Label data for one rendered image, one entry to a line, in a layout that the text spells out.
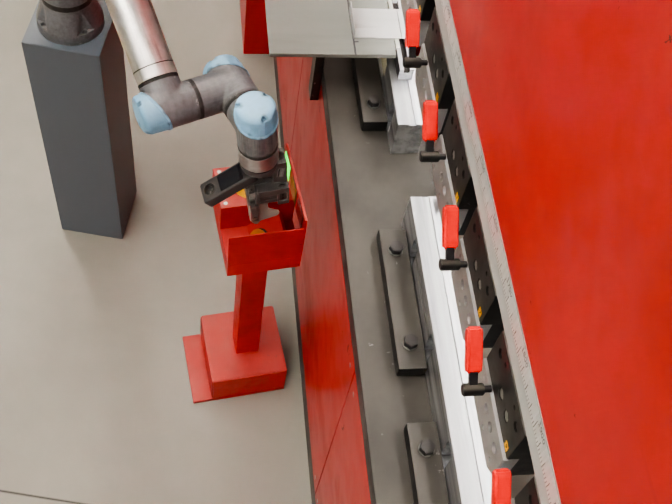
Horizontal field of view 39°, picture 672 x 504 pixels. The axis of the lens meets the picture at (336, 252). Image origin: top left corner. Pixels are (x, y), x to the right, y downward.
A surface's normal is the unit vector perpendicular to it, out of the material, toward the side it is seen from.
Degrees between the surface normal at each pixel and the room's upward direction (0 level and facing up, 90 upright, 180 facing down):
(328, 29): 0
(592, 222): 90
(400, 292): 0
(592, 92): 90
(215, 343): 0
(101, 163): 90
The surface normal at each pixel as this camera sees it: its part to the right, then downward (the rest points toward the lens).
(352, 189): 0.12, -0.53
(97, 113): -0.12, 0.83
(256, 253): 0.22, 0.84
